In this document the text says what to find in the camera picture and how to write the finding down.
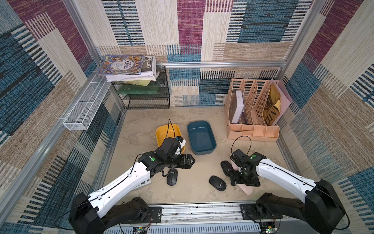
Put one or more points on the green folder on shelf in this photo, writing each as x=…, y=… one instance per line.
x=137, y=90

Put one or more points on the white wire basket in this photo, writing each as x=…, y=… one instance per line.
x=83, y=112

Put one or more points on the black mouse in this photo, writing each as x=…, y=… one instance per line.
x=217, y=183
x=227, y=167
x=172, y=177

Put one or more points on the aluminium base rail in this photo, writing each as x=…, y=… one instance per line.
x=208, y=218

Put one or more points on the white binder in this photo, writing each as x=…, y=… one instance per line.
x=236, y=107

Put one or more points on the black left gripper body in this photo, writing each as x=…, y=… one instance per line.
x=179, y=162

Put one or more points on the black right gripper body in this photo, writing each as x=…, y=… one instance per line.
x=244, y=178

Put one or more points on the colourful picture book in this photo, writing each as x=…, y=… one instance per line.
x=121, y=65

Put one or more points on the black wire shelf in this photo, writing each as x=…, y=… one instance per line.
x=156, y=95

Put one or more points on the pink desk organizer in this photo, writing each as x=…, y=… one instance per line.
x=254, y=93

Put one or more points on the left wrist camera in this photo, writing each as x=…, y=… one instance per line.
x=181, y=145

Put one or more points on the lilac folder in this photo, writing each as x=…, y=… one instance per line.
x=285, y=99

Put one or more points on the yellow plastic bin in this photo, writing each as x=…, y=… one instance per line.
x=169, y=131

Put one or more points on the black folio book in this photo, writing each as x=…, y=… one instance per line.
x=149, y=66

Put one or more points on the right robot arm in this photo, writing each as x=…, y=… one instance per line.
x=315, y=202

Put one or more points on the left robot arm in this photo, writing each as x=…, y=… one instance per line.
x=99, y=211

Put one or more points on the white book under stack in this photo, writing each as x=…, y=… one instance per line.
x=120, y=78

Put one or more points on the teal plastic bin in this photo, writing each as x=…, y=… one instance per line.
x=201, y=137

